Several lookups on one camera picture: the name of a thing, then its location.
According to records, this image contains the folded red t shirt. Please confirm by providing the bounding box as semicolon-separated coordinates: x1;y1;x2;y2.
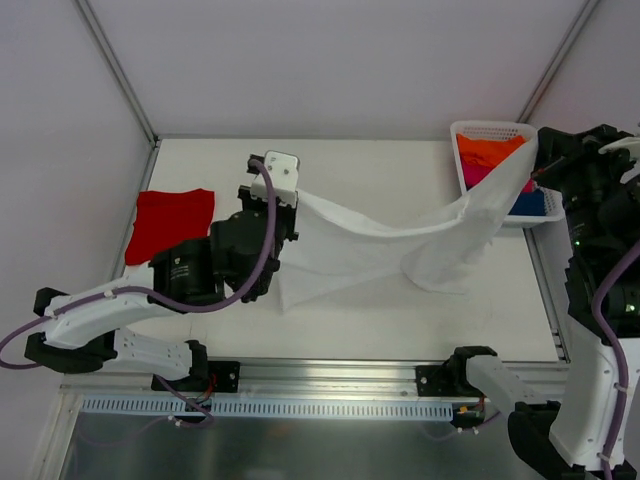
124;189;216;266

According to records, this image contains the aluminium mounting rail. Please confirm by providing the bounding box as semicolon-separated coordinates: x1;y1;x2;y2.
59;357;571;401

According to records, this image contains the white plastic basket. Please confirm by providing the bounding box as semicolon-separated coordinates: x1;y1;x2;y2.
450;120;565;228

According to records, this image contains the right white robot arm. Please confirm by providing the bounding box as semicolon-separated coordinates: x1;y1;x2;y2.
444;124;639;479

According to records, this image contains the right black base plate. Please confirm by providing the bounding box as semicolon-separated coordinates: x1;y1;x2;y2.
415;364;482;398

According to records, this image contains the white t shirt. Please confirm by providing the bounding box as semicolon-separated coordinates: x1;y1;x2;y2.
278;139;538;310

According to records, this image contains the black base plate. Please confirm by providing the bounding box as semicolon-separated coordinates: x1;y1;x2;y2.
167;360;241;394
415;364;482;398

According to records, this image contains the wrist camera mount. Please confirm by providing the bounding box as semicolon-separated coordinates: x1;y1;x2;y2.
598;136;640;158
248;151;300;208

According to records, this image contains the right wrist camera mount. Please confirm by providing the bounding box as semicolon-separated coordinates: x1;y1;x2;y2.
598;136;640;158

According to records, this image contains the blue t shirt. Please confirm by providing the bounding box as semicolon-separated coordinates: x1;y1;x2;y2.
509;190;546;217

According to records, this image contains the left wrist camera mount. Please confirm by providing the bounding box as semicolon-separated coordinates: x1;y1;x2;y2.
248;151;300;208

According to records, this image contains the white slotted cable duct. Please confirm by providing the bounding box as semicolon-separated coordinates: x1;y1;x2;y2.
81;395;454;422

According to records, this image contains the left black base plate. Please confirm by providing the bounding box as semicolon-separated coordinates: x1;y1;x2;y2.
167;360;241;394

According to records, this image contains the orange t shirt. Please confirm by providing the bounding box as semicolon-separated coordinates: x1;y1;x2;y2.
456;134;527;169

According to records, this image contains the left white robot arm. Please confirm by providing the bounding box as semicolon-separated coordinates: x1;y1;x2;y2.
24;151;300;391

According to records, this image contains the pink t shirt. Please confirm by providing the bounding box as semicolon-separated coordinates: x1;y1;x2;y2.
460;159;539;194

